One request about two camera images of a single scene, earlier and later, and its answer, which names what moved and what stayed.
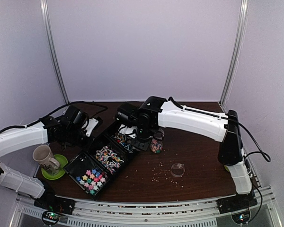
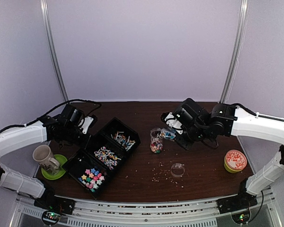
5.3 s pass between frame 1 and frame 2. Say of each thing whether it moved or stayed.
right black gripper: moved
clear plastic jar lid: stayed
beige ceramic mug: stayed
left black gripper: stayed
